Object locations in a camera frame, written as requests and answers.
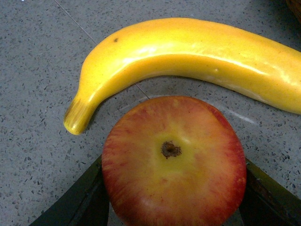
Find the brown wicker basket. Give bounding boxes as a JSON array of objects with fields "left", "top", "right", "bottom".
[{"left": 286, "top": 0, "right": 301, "bottom": 23}]

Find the yellow banana beside basket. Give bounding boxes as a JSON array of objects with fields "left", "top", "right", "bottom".
[{"left": 63, "top": 17, "right": 301, "bottom": 135}]

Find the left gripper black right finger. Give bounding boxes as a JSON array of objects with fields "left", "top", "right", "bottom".
[{"left": 239, "top": 159, "right": 301, "bottom": 226}]

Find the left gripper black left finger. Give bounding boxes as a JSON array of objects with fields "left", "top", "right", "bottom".
[{"left": 31, "top": 156, "right": 109, "bottom": 226}]

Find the red apple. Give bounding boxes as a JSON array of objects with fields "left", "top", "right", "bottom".
[{"left": 102, "top": 96, "right": 246, "bottom": 226}]

